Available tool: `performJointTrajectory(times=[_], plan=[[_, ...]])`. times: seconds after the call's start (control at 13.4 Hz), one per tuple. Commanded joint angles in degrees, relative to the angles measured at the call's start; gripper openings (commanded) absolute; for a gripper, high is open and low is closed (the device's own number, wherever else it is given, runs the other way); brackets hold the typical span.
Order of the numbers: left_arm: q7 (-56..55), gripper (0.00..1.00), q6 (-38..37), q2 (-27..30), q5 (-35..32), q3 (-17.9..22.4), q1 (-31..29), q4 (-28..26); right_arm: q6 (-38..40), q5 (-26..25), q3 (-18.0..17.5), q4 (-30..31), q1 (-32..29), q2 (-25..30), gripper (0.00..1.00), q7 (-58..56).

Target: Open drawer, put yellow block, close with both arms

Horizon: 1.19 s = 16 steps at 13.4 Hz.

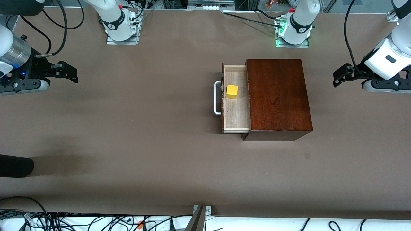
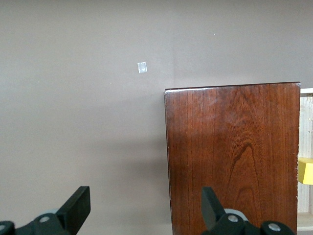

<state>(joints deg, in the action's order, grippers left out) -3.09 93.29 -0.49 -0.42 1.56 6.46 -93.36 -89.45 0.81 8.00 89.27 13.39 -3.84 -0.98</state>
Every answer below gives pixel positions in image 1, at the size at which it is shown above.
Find long black table cable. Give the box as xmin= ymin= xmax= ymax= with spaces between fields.
xmin=223 ymin=9 xmax=283 ymax=29

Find black curved right arm cable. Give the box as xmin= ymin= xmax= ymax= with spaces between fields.
xmin=19 ymin=15 xmax=52 ymax=54

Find black rounded object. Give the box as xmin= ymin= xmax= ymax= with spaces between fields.
xmin=0 ymin=155 xmax=34 ymax=178

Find grey power strip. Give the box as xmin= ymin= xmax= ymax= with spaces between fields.
xmin=188 ymin=0 xmax=235 ymax=11

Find dark brown wooden cabinet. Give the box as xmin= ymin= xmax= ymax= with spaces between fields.
xmin=241 ymin=59 xmax=313 ymax=141

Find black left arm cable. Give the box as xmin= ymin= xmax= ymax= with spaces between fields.
xmin=344 ymin=0 xmax=362 ymax=68

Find small silver bracket plate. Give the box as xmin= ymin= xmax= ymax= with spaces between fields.
xmin=193 ymin=205 xmax=212 ymax=215

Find dark grey metal post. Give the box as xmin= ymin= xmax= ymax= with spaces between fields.
xmin=185 ymin=206 xmax=206 ymax=231

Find large black cable loop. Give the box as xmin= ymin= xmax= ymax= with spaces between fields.
xmin=0 ymin=196 xmax=48 ymax=231

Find black looping right arm cable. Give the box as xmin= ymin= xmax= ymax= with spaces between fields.
xmin=41 ymin=8 xmax=66 ymax=30

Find wooden drawer with white handle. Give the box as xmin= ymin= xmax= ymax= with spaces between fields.
xmin=214 ymin=63 xmax=251 ymax=134

